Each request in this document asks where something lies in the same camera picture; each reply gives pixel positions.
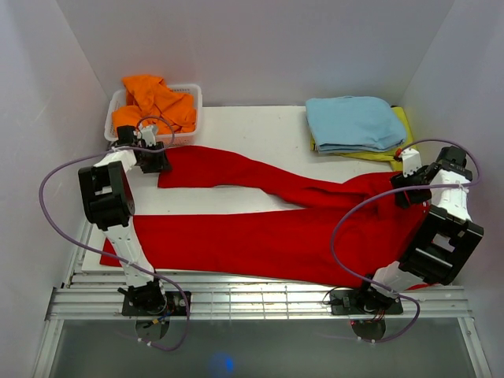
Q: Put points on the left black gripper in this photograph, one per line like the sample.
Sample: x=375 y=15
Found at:
x=161 y=164

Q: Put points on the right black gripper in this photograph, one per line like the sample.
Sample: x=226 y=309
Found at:
x=398 y=182

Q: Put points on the red trousers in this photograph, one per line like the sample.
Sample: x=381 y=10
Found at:
x=335 y=234

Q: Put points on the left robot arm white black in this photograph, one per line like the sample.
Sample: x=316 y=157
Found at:
x=108 y=203

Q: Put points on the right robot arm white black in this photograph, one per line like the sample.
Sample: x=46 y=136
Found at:
x=447 y=235

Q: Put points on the yellow folded trousers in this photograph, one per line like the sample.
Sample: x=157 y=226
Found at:
x=373 y=135

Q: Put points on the orange trousers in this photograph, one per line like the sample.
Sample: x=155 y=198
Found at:
x=149 y=100

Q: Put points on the light blue folded trousers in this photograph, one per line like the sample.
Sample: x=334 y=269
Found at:
x=322 y=113

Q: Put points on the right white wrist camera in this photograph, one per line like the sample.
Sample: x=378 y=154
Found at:
x=410 y=159

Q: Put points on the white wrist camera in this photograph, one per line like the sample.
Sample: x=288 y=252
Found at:
x=410 y=159
x=148 y=135

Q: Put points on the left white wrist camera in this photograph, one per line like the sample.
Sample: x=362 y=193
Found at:
x=148 y=135

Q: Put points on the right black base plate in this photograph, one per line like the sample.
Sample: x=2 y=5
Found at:
x=350 y=302

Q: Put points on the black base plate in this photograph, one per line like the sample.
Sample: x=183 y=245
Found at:
x=350 y=302
x=174 y=304

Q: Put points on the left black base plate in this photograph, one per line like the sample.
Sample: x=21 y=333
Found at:
x=174 y=304

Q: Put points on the aluminium rail frame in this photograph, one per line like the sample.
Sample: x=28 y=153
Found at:
x=88 y=289

